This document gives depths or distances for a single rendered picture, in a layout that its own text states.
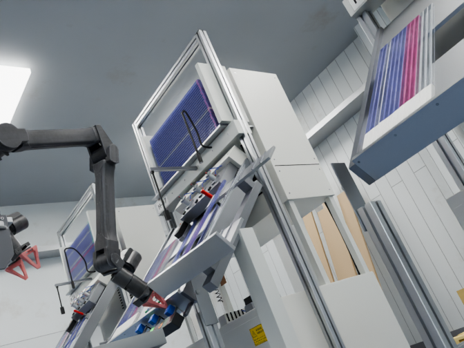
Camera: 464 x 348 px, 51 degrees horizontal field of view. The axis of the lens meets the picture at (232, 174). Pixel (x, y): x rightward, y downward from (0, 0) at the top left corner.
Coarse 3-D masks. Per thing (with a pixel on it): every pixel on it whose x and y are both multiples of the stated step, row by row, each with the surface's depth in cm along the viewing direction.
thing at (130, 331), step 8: (168, 296) 160; (176, 296) 157; (168, 304) 162; (176, 304) 160; (184, 304) 159; (152, 312) 168; (160, 312) 167; (136, 320) 178; (144, 320) 174; (160, 320) 170; (128, 328) 181; (136, 328) 179; (120, 336) 188; (128, 336) 186
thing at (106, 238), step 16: (112, 144) 167; (112, 160) 164; (96, 176) 165; (112, 176) 166; (96, 192) 163; (112, 192) 164; (96, 208) 161; (112, 208) 161; (96, 224) 158; (112, 224) 158; (96, 240) 156; (112, 240) 155; (96, 256) 154
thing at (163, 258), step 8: (176, 240) 220; (168, 248) 224; (160, 256) 228; (168, 256) 211; (160, 264) 215; (152, 272) 220; (160, 272) 205; (144, 280) 222; (128, 312) 206; (136, 312) 193; (128, 320) 195; (120, 328) 199
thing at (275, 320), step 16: (240, 240) 148; (256, 240) 150; (240, 256) 147; (256, 256) 146; (256, 272) 143; (256, 288) 143; (272, 288) 143; (256, 304) 143; (272, 304) 140; (272, 320) 138; (288, 320) 140; (272, 336) 138; (288, 336) 137
